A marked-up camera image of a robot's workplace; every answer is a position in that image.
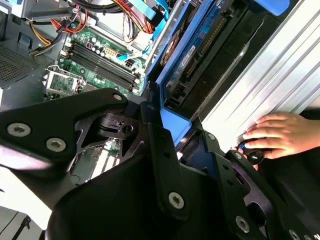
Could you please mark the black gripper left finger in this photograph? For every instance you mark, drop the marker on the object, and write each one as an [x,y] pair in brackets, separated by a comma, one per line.
[50,120]

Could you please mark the bare person hand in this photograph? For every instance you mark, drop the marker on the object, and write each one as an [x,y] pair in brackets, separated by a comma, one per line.
[282,132]

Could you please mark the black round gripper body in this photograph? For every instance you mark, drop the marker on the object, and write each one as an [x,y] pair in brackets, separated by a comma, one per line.
[112,205]

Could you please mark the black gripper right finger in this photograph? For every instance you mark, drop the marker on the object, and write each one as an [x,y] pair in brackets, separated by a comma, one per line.
[225,175]

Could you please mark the round black blue-ringed tool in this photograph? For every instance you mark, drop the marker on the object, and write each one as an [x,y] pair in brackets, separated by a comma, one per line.
[255,157]

